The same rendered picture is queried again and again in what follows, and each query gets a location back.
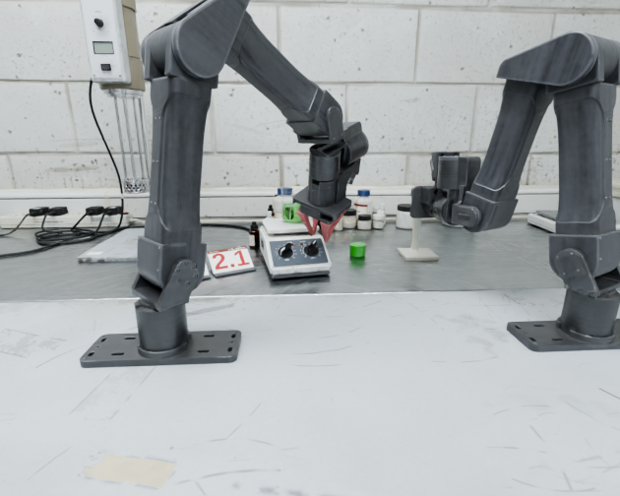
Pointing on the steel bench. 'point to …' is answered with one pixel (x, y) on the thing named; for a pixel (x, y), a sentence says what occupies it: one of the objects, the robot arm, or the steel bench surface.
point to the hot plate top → (281, 226)
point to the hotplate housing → (291, 266)
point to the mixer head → (113, 47)
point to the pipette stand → (416, 248)
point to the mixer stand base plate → (115, 248)
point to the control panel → (297, 253)
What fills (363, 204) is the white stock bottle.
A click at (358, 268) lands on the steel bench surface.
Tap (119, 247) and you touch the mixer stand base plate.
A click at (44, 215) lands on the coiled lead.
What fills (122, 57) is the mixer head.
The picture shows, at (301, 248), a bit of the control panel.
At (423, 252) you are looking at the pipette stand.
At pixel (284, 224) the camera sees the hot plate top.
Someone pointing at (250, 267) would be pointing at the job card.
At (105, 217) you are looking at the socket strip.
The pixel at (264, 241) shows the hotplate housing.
